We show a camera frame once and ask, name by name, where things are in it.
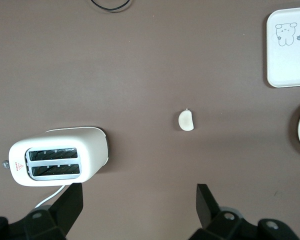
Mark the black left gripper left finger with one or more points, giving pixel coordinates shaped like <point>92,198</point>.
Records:
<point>62,215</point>

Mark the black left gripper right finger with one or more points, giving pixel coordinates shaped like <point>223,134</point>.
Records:
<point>215,220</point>

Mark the small white bun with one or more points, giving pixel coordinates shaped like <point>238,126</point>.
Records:
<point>186,121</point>

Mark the cream tray with rabbit print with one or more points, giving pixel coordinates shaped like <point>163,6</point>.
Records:
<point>290,65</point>

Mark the cream two-slot toaster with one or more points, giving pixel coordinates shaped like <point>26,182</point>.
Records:
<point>90,147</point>

